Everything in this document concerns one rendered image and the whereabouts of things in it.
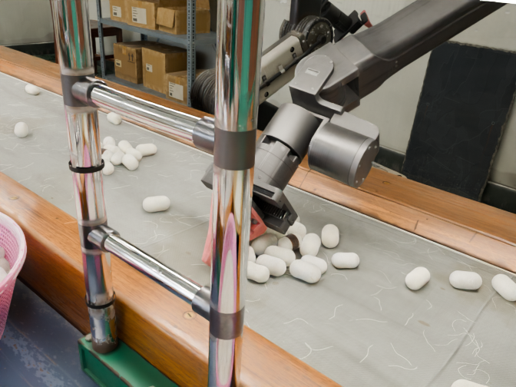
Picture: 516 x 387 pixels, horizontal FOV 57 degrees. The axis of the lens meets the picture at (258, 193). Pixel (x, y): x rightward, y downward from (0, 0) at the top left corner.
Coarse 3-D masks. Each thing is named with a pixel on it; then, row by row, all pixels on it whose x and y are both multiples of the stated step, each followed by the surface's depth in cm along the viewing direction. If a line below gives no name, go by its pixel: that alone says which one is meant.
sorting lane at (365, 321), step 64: (0, 128) 87; (64, 128) 89; (128, 128) 92; (64, 192) 67; (128, 192) 68; (192, 192) 69; (192, 256) 54; (256, 256) 55; (320, 256) 56; (384, 256) 57; (448, 256) 58; (256, 320) 46; (320, 320) 46; (384, 320) 47; (448, 320) 47; (512, 320) 48; (384, 384) 40; (448, 384) 40; (512, 384) 41
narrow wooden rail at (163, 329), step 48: (0, 192) 60; (48, 240) 51; (48, 288) 54; (144, 288) 45; (144, 336) 43; (192, 336) 40; (192, 384) 40; (240, 384) 36; (288, 384) 36; (336, 384) 36
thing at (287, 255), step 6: (270, 246) 54; (276, 246) 54; (264, 252) 54; (270, 252) 53; (276, 252) 53; (282, 252) 53; (288, 252) 53; (282, 258) 53; (288, 258) 53; (294, 258) 53; (288, 264) 53
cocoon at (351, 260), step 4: (332, 256) 54; (336, 256) 54; (340, 256) 53; (344, 256) 53; (348, 256) 54; (352, 256) 54; (356, 256) 54; (332, 260) 54; (336, 260) 53; (340, 260) 53; (344, 260) 53; (348, 260) 53; (352, 260) 53; (356, 260) 54; (332, 264) 54; (336, 264) 53; (340, 264) 53; (344, 264) 53; (348, 264) 53; (352, 264) 53; (356, 264) 54
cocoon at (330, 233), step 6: (324, 228) 59; (330, 228) 58; (336, 228) 59; (324, 234) 57; (330, 234) 57; (336, 234) 57; (324, 240) 57; (330, 240) 57; (336, 240) 57; (330, 246) 57
